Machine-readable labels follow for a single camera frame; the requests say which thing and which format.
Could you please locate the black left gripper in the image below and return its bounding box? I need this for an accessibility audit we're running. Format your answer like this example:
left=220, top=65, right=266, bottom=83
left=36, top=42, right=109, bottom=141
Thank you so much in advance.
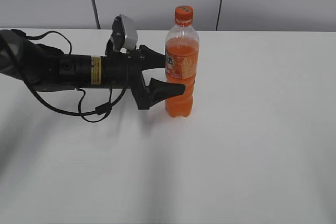
left=90, top=45, right=185, bottom=110

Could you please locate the orange soda plastic bottle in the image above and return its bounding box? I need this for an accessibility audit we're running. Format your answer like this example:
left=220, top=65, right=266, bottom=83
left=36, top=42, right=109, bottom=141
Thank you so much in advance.
left=165, top=19, right=199, bottom=117

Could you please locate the orange bottle cap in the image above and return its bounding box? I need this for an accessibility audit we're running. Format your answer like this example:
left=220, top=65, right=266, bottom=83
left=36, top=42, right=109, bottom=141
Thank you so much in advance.
left=174, top=5, right=194, bottom=24

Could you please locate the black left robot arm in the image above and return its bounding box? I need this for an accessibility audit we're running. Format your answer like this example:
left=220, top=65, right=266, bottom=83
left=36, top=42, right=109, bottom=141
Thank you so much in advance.
left=1, top=29, right=185, bottom=110

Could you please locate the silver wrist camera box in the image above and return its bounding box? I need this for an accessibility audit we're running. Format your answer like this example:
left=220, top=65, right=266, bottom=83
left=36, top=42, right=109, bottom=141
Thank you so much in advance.
left=106, top=14, right=138, bottom=56

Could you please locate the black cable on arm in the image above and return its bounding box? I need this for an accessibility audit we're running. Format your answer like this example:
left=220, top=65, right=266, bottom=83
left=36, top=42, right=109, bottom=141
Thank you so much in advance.
left=0, top=30, right=129, bottom=123

